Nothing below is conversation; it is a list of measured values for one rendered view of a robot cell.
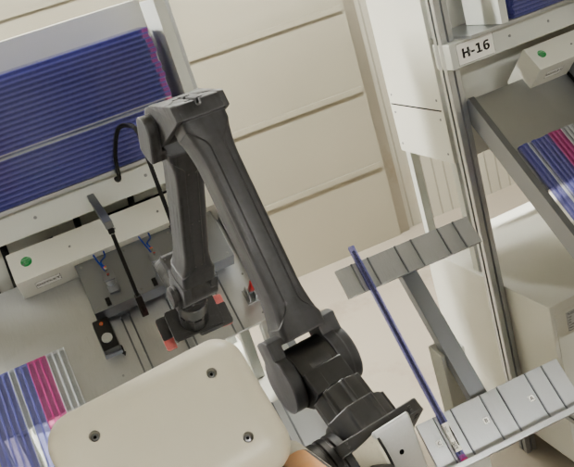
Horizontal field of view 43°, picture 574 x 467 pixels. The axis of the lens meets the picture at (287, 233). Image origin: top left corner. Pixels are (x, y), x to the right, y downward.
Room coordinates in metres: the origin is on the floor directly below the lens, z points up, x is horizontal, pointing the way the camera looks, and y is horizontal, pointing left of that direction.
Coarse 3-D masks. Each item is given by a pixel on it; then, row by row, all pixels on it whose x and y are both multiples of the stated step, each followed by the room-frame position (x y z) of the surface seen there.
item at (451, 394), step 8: (432, 344) 1.44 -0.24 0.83; (432, 352) 1.42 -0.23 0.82; (440, 352) 1.39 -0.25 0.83; (432, 360) 1.43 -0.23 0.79; (440, 360) 1.39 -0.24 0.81; (440, 368) 1.40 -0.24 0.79; (448, 368) 1.38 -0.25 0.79; (440, 376) 1.41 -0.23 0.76; (448, 376) 1.38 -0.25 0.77; (440, 384) 1.42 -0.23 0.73; (448, 384) 1.38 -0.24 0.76; (456, 384) 1.38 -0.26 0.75; (440, 392) 1.43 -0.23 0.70; (448, 392) 1.38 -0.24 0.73; (456, 392) 1.38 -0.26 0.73; (448, 400) 1.39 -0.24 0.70; (456, 400) 1.38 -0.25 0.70; (464, 400) 1.38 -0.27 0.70; (448, 408) 1.41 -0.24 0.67; (488, 456) 1.39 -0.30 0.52; (472, 464) 1.38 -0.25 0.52; (480, 464) 1.38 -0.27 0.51; (488, 464) 1.39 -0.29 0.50
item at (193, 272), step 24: (144, 120) 0.98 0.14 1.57; (144, 144) 1.00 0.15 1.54; (168, 168) 1.03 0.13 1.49; (192, 168) 1.02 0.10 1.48; (168, 192) 1.08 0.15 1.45; (192, 192) 1.05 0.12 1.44; (192, 216) 1.07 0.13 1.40; (192, 240) 1.10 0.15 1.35; (192, 264) 1.13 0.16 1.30; (192, 288) 1.17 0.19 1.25; (216, 288) 1.19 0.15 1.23
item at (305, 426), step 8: (280, 408) 1.36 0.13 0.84; (280, 416) 1.35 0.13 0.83; (288, 416) 1.35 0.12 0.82; (296, 416) 1.35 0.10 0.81; (304, 416) 1.35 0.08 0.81; (312, 416) 1.34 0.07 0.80; (320, 416) 1.34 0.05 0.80; (288, 424) 1.33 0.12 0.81; (296, 424) 1.33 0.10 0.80; (304, 424) 1.33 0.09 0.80; (312, 424) 1.33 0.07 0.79; (320, 424) 1.33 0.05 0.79; (288, 432) 1.32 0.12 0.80; (296, 432) 1.32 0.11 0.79; (304, 432) 1.32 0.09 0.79; (312, 432) 1.32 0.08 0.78; (320, 432) 1.32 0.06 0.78; (296, 440) 1.31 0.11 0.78; (304, 440) 1.31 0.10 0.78; (312, 440) 1.31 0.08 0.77
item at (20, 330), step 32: (64, 288) 1.61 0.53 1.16; (224, 288) 1.59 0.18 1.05; (0, 320) 1.56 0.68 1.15; (32, 320) 1.55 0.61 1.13; (64, 320) 1.55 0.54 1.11; (96, 320) 1.54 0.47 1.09; (128, 320) 1.54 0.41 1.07; (256, 320) 1.52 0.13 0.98; (0, 352) 1.50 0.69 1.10; (32, 352) 1.49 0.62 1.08; (96, 352) 1.48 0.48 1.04; (128, 352) 1.48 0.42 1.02; (160, 352) 1.47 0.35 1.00; (96, 384) 1.43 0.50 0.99
